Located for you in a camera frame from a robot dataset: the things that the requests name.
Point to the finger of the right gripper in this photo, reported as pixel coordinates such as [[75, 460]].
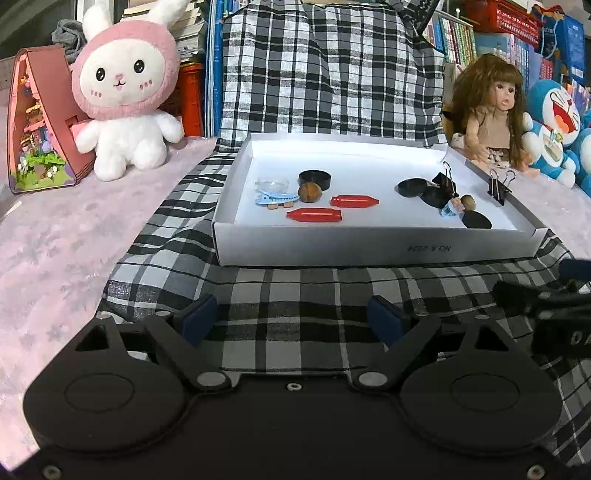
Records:
[[518, 299], [576, 275]]

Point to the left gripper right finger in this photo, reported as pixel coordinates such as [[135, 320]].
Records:
[[406, 336]]

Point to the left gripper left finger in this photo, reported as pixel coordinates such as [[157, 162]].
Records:
[[177, 337]]

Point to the brown walnut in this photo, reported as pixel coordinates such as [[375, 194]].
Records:
[[309, 192], [468, 203]]

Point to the small blue cartoon badge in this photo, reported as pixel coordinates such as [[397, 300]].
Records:
[[454, 207]]

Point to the black binder clip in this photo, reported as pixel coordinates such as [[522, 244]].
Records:
[[445, 181]]

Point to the red plastic tube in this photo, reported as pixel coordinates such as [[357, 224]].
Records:
[[353, 201], [315, 215]]

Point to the light blue hair clip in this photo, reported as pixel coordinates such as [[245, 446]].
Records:
[[273, 201]]

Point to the clear plastic cup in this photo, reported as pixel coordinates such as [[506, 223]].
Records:
[[272, 185]]

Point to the black oval pad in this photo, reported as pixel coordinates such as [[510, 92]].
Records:
[[475, 220]]

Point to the binder clip on box edge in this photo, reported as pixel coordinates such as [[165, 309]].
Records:
[[499, 188]]

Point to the white cardboard box tray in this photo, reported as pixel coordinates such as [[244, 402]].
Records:
[[320, 200]]

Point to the pink fuzzy blanket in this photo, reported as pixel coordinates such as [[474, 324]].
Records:
[[58, 248]]

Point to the blue Doraemon plush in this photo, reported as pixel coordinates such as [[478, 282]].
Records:
[[551, 124]]

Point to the brown haired baby doll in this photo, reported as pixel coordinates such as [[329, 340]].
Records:
[[484, 119]]

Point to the red cylindrical tin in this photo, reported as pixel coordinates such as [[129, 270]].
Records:
[[186, 100]]

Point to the pink triangular miniature house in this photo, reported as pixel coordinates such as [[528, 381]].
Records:
[[42, 121]]

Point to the red plastic basket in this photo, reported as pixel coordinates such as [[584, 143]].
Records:
[[493, 16]]

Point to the pink white bunny plush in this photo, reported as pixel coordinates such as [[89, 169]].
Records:
[[121, 77]]

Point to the stack of books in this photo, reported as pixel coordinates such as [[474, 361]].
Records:
[[189, 31]]

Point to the grey crumpled cloth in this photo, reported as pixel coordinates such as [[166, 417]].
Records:
[[69, 35]]

